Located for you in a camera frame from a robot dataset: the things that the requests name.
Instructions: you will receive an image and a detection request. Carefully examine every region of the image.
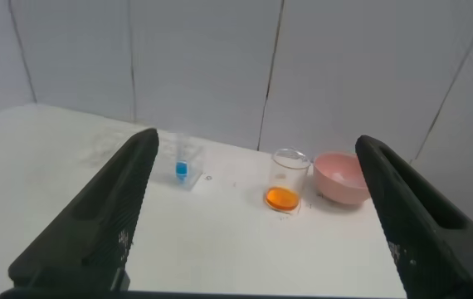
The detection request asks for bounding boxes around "clear plastic test tube rack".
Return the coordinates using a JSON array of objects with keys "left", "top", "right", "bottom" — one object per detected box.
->
[{"left": 80, "top": 128, "right": 207, "bottom": 192}]

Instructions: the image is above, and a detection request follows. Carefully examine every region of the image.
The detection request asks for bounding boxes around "clear glass beaker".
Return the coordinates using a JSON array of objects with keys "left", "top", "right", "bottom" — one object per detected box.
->
[{"left": 264, "top": 147, "right": 313, "bottom": 216}]

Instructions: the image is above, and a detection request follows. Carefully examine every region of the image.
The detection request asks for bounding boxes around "test tube with blue pigment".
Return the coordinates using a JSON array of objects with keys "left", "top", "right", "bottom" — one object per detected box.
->
[{"left": 173, "top": 132, "right": 190, "bottom": 184}]

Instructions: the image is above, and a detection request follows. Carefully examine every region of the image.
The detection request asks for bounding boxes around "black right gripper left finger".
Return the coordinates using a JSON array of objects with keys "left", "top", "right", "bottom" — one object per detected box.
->
[{"left": 7, "top": 127, "right": 160, "bottom": 292}]

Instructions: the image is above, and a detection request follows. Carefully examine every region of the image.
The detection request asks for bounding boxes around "pink bowl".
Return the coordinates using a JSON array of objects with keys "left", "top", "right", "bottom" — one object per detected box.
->
[{"left": 312, "top": 150, "right": 371, "bottom": 206}]

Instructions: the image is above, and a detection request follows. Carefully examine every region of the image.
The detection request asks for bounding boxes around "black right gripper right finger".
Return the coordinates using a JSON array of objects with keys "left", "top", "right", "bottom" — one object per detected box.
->
[{"left": 354, "top": 135, "right": 473, "bottom": 299}]

